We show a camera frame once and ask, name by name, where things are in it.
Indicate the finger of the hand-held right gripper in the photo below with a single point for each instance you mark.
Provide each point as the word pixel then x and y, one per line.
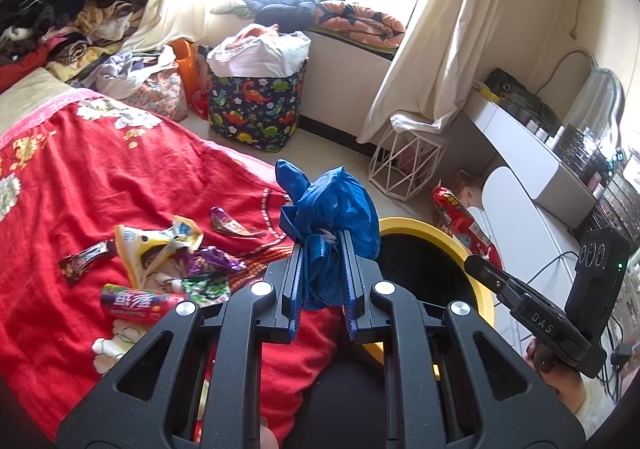
pixel 495 281

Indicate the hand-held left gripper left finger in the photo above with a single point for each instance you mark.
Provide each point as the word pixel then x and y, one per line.
pixel 295 294

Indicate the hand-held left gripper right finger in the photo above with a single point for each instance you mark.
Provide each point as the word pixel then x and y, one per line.
pixel 351 294

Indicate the yellow rimmed black trash bin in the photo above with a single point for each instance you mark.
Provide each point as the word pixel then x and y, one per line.
pixel 415 264

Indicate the blue plastic bag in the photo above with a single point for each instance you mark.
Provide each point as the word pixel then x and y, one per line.
pixel 340 209

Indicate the green snack wrapper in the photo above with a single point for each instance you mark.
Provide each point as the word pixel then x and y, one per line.
pixel 205 289

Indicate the yellow white snack wrapper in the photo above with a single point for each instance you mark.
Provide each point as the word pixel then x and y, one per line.
pixel 145 249

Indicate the red candy tube wrapper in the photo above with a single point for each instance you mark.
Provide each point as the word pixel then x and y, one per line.
pixel 135 304

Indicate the dark brown candy wrapper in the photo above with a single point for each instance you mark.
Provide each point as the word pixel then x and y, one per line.
pixel 85 259

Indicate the person's right forearm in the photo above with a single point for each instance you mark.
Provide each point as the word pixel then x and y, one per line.
pixel 595 404

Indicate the person's right hand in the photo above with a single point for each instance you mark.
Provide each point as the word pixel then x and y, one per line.
pixel 555 376

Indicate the person's left hand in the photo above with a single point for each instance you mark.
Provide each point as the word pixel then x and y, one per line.
pixel 268 436

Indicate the red snack bag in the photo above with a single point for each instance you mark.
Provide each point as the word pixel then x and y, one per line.
pixel 462 224

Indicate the black drawer organizer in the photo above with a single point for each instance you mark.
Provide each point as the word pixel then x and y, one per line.
pixel 620 204

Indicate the person's black pants leg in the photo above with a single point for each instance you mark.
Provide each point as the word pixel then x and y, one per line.
pixel 327 404

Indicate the white vanity desk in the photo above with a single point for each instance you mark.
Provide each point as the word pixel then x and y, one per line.
pixel 530 154

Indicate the clear cosmetics organizer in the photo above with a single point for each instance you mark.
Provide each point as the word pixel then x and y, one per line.
pixel 585 154

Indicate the white cloth on stool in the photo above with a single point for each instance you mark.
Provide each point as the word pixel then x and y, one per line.
pixel 420 123

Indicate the black bag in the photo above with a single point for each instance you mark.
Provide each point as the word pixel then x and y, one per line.
pixel 520 94

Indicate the dinosaur print laundry basket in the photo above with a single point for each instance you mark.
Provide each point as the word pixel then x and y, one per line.
pixel 255 109

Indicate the red floral blanket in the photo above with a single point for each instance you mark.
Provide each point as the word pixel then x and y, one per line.
pixel 150 169

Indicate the floral fabric bag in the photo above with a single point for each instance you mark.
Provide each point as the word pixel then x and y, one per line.
pixel 160 94

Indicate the white cloth in basket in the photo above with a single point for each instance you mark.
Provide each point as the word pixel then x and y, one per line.
pixel 260 54

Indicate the orange plastic bag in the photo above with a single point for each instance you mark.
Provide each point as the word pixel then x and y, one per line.
pixel 187 74

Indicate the cream curtain beside desk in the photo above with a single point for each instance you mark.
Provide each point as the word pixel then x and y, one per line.
pixel 440 39

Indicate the pink garment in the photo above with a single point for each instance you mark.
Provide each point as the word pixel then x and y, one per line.
pixel 255 31

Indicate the orange patterned quilt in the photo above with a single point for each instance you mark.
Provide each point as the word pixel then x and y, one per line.
pixel 360 24

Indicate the lavender cloth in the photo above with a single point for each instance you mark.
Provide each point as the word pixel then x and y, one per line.
pixel 130 71

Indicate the light green cloth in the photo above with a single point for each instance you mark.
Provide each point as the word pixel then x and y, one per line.
pixel 230 6

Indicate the beige bed sheet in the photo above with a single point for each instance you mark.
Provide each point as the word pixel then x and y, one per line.
pixel 30 99

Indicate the tiger print blanket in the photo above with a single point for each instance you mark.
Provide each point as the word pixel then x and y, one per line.
pixel 95 29

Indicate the red cloth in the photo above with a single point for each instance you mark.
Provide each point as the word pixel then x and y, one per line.
pixel 22 69

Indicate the wavy frame mirror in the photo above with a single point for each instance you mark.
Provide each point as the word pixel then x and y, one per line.
pixel 595 99

